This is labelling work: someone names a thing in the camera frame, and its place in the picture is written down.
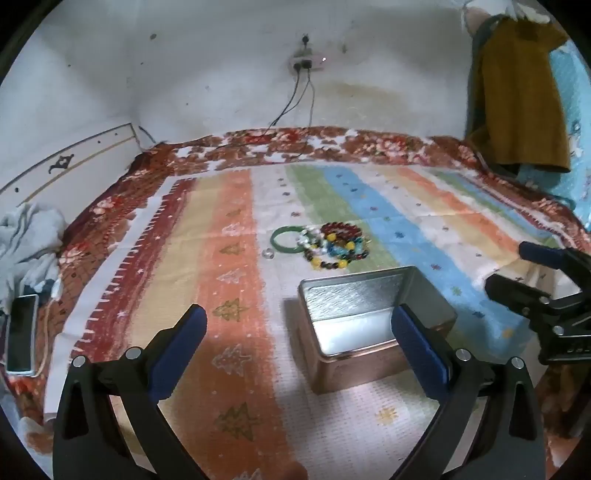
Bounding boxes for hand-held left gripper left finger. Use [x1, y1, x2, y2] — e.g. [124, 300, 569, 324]
[52, 303, 208, 480]

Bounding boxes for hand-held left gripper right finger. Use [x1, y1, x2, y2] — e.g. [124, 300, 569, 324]
[390, 303, 546, 480]

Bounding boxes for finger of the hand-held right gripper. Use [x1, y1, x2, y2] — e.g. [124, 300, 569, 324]
[518, 240, 591, 298]
[484, 273, 556, 325]

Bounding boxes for rectangular metal tin box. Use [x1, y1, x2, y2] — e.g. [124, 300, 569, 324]
[297, 265, 459, 395]

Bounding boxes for yellow and black bead bracelet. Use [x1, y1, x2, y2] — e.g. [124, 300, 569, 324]
[302, 240, 371, 271]

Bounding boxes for white pearl bracelet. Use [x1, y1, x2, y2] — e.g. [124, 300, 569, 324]
[295, 226, 325, 248]

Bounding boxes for striped christmas tree blanket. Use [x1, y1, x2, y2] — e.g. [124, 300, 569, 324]
[44, 163, 583, 480]

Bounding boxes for green jade bangle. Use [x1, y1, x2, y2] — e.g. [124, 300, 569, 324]
[270, 226, 304, 256]

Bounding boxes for light blue printed cloth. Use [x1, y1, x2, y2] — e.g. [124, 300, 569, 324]
[516, 41, 591, 232]

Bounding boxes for mustard yellow garment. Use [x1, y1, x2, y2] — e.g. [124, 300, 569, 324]
[465, 18, 574, 174]

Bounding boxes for black smartphone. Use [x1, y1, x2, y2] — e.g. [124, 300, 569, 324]
[5, 293, 40, 375]

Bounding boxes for striped colourful blanket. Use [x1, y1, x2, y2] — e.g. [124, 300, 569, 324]
[0, 126, 591, 480]

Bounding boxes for crumpled grey cloth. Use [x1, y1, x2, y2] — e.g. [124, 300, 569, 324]
[0, 202, 68, 315]

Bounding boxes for grey hanging garment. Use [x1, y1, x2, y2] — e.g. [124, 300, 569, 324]
[463, 13, 502, 139]

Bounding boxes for white bed headboard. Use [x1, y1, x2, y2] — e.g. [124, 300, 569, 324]
[0, 122, 142, 209]

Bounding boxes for light blue bead bracelet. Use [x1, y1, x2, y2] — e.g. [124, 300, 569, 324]
[323, 240, 366, 260]

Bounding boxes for multicolour bead bracelet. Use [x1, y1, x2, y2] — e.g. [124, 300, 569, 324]
[314, 232, 365, 256]

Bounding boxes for white charging cable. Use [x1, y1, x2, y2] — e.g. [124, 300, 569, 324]
[33, 276, 64, 385]

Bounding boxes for dark red bead bracelet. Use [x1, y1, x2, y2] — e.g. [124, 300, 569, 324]
[320, 221, 365, 245]

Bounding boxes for black power cable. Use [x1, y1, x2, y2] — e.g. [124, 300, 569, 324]
[216, 68, 302, 149]
[285, 68, 318, 161]

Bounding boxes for white wall socket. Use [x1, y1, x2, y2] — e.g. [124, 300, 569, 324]
[288, 48, 327, 73]

